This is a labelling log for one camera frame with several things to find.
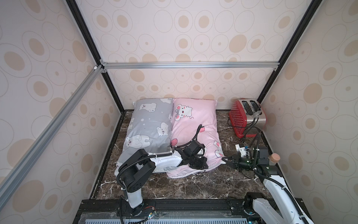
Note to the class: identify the red and silver toaster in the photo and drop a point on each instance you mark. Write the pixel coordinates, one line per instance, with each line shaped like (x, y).
(247, 118)

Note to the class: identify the grey bear print pillow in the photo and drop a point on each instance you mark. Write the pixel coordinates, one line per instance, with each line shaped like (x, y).
(150, 128)

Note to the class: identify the small cork-topped glass jar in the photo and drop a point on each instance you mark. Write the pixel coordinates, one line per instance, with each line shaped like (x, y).
(274, 159)

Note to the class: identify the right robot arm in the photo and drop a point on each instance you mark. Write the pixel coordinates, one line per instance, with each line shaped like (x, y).
(288, 209)

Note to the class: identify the horizontal aluminium frame bar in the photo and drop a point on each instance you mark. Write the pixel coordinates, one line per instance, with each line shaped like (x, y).
(191, 65)

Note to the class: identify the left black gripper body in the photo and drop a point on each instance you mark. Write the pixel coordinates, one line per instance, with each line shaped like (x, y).
(196, 162)

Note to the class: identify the left diagonal aluminium bar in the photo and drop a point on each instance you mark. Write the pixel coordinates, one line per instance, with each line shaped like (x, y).
(22, 168)

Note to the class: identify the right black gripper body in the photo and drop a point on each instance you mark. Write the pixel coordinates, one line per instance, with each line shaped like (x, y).
(235, 161)

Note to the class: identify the pink cartoon print pillow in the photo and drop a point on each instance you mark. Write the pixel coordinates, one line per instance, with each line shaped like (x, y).
(187, 115)

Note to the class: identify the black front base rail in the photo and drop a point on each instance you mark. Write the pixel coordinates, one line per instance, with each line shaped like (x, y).
(167, 211)

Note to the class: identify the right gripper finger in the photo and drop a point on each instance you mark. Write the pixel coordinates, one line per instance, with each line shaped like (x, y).
(231, 164)
(231, 158)

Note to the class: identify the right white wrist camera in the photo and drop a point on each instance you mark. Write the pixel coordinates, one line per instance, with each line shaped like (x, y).
(243, 150)

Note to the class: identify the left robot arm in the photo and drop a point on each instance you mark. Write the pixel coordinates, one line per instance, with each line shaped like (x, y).
(134, 173)

